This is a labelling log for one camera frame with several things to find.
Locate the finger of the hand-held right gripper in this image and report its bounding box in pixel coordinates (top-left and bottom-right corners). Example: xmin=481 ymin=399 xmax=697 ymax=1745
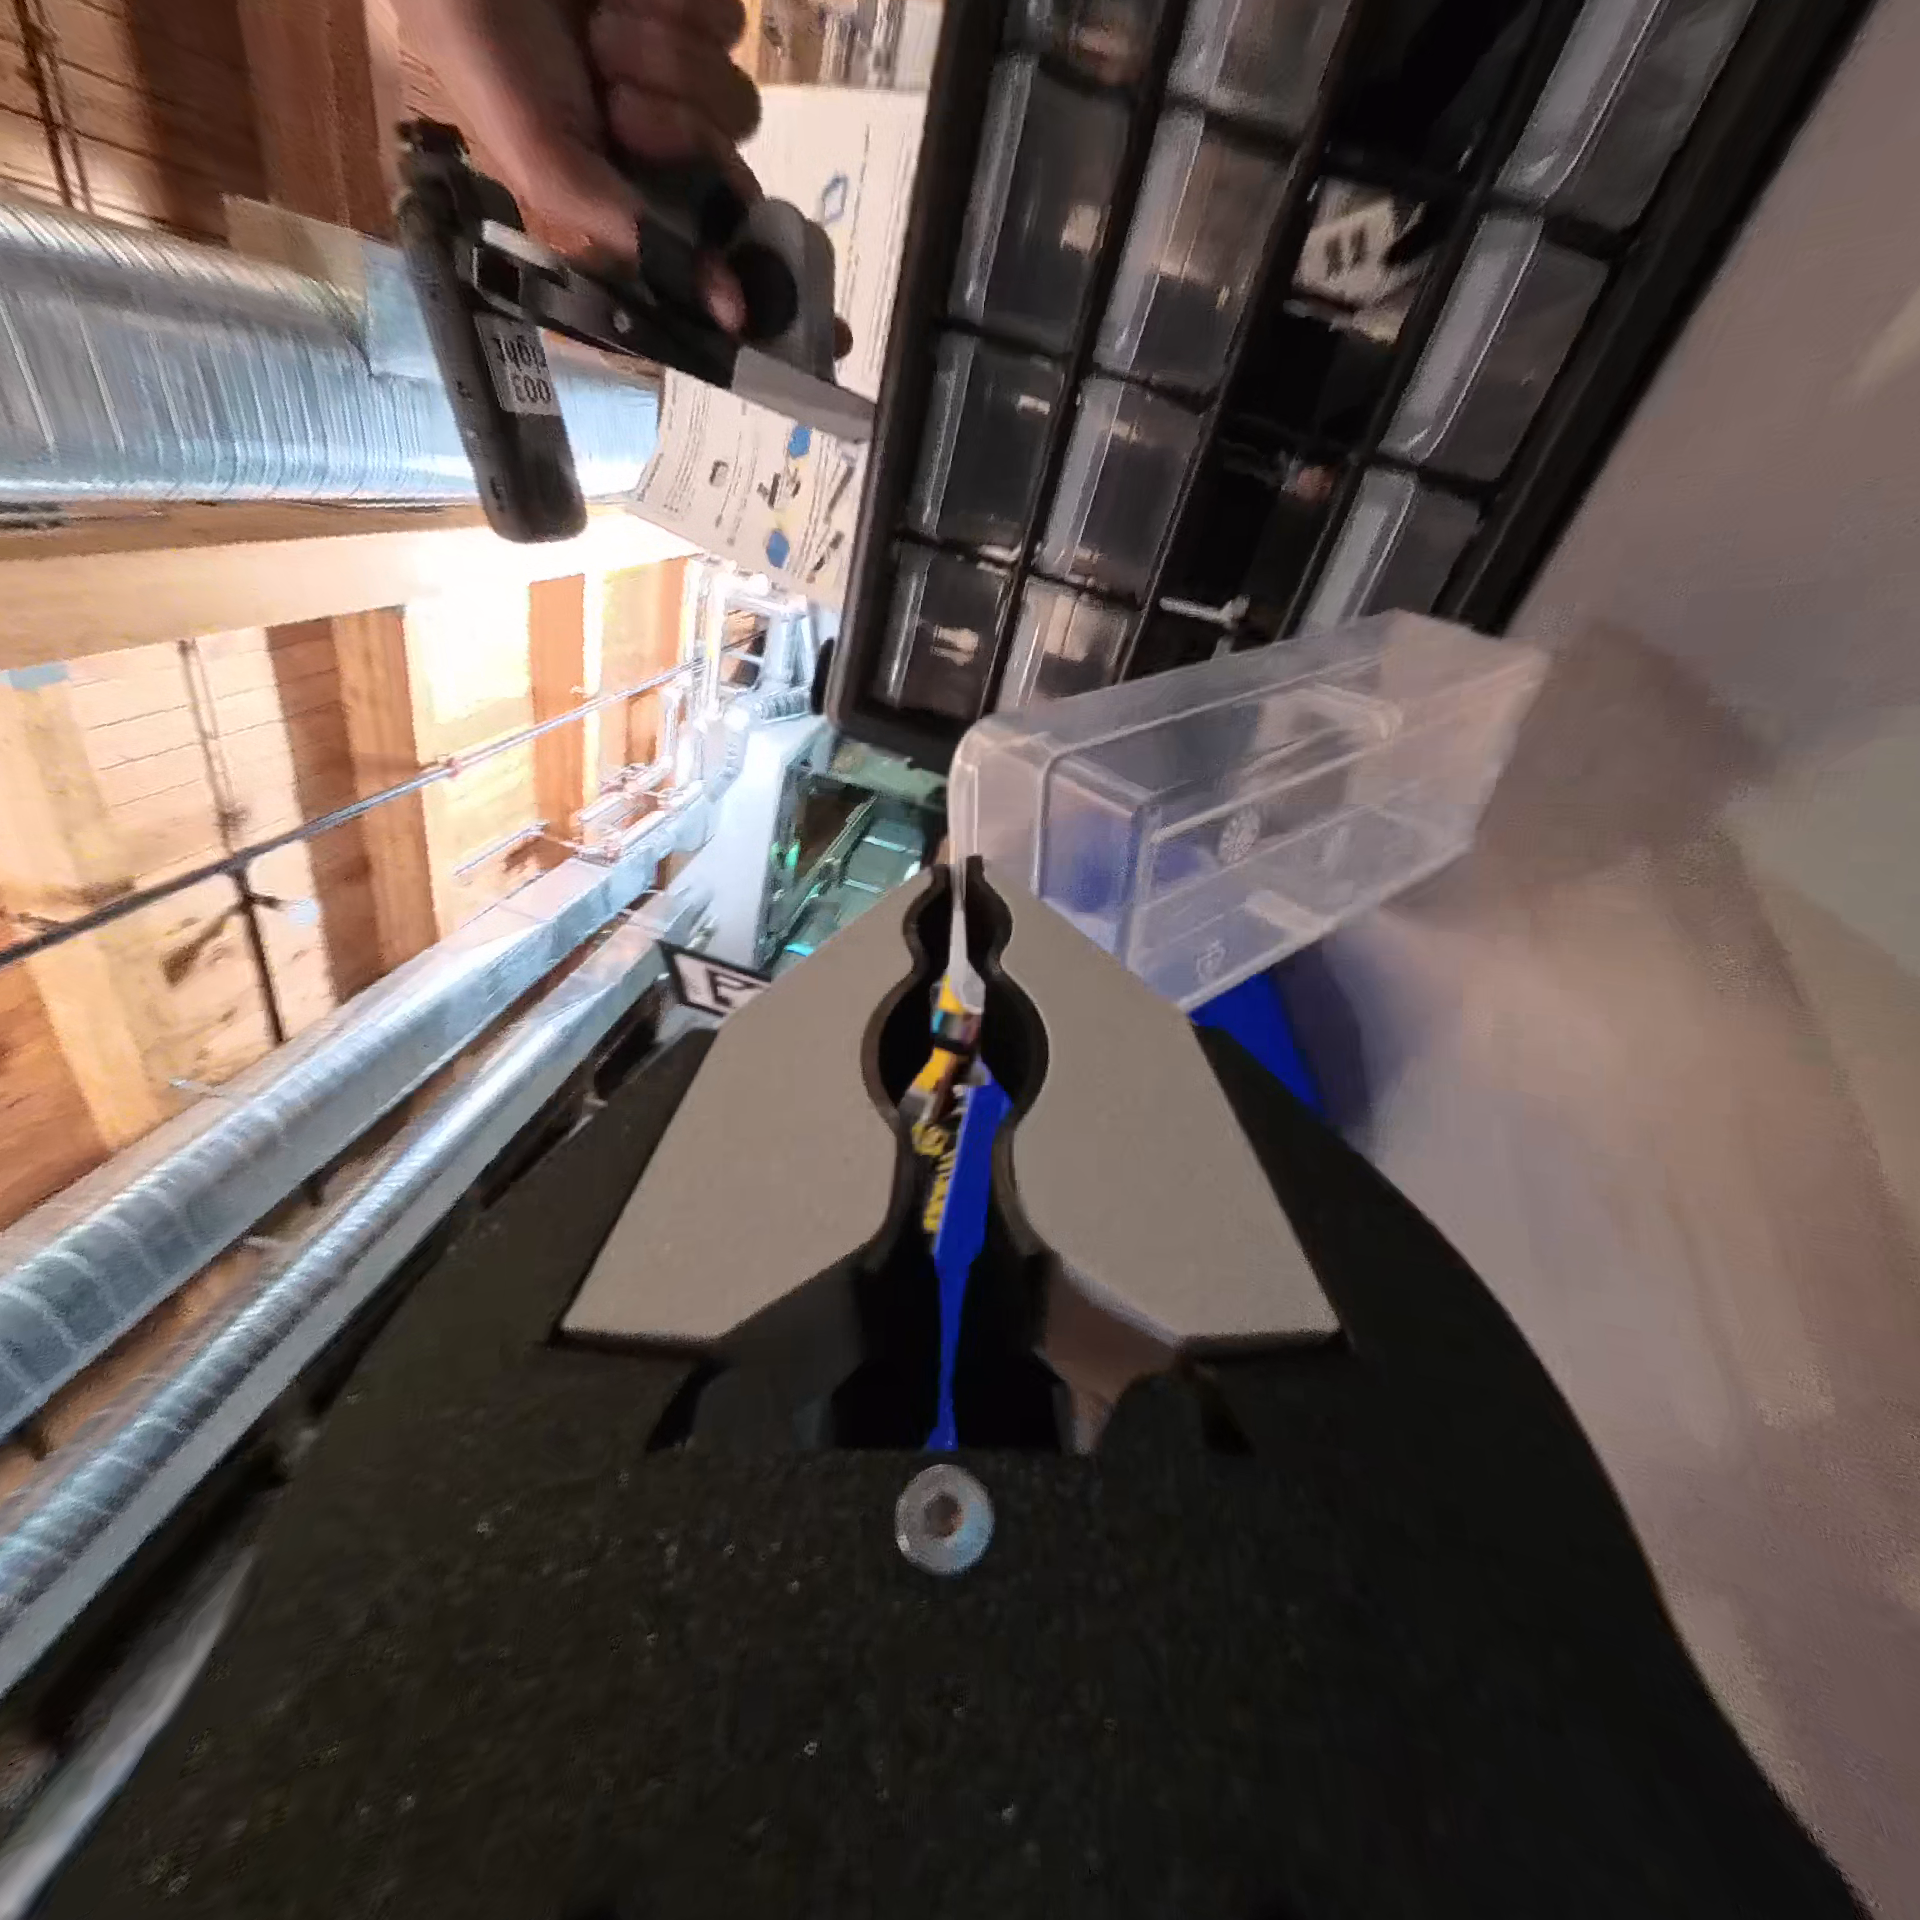
xmin=731 ymin=347 xmax=880 ymax=445

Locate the white instruction poster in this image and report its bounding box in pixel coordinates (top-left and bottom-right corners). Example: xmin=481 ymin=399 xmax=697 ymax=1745
xmin=627 ymin=81 xmax=928 ymax=589

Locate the person's right hand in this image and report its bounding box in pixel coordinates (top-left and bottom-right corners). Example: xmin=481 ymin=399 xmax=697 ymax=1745
xmin=398 ymin=0 xmax=769 ymax=338

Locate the thin metal rod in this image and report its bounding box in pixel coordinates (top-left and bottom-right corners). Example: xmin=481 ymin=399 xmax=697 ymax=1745
xmin=0 ymin=645 xmax=724 ymax=963

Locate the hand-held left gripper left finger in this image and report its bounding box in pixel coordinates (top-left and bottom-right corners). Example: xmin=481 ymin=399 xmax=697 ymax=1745
xmin=558 ymin=861 xmax=962 ymax=1367

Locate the blue plastic bin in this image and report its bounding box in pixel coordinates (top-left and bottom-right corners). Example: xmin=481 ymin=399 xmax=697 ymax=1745
xmin=928 ymin=959 xmax=1328 ymax=1449

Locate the silver ribbed duct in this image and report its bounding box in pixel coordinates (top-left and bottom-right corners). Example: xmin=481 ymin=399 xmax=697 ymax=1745
xmin=0 ymin=193 xmax=670 ymax=518

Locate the clear plastic drawer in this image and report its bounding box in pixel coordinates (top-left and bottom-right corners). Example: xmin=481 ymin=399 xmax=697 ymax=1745
xmin=944 ymin=608 xmax=1550 ymax=1009

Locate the black drawer cabinet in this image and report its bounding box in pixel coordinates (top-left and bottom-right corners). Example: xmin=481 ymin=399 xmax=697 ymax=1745
xmin=830 ymin=0 xmax=1883 ymax=735

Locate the group of clear cabinet drawers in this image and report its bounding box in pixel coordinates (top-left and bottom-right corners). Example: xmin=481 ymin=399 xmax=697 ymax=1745
xmin=870 ymin=0 xmax=1758 ymax=712

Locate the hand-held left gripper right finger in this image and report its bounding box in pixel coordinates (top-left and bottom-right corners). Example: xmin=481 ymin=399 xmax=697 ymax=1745
xmin=960 ymin=856 xmax=1341 ymax=1411

